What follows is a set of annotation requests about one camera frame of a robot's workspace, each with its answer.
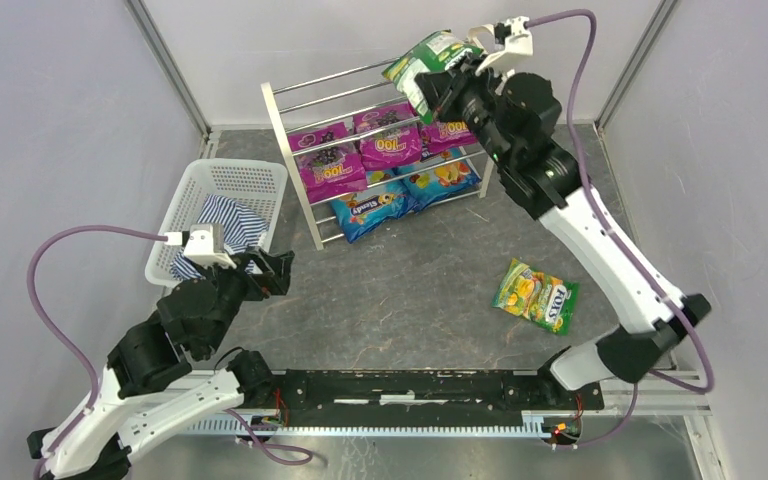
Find purple grape candy bag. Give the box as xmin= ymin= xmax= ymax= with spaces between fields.
xmin=419 ymin=121 xmax=477 ymax=155
xmin=288 ymin=122 xmax=367 ymax=203
xmin=352 ymin=102 xmax=423 ymax=171

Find blue Slendy candy bag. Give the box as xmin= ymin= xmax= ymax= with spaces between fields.
xmin=329 ymin=170 xmax=418 ymax=244
xmin=394 ymin=147 xmax=480 ymax=212

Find green yellow Fox's candy bag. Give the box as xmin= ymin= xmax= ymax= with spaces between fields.
xmin=492 ymin=258 xmax=579 ymax=336

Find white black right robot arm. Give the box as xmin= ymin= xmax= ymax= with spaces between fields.
xmin=415 ymin=62 xmax=711 ymax=391

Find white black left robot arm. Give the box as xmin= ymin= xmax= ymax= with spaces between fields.
xmin=27 ymin=247 xmax=295 ymax=479

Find cream metal shelf rack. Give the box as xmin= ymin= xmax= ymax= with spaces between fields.
xmin=261 ymin=68 xmax=494 ymax=249

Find blue striped cloth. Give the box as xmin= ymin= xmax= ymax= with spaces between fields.
xmin=170 ymin=194 xmax=268 ymax=281

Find white plastic basket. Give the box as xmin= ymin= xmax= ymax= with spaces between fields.
xmin=144 ymin=158 xmax=288 ymax=288

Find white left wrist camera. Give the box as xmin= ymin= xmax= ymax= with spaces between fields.
xmin=162 ymin=223 xmax=237 ymax=268

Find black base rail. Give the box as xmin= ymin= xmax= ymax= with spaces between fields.
xmin=240 ymin=370 xmax=605 ymax=428

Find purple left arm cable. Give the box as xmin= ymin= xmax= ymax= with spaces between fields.
xmin=26 ymin=225 xmax=173 ymax=480

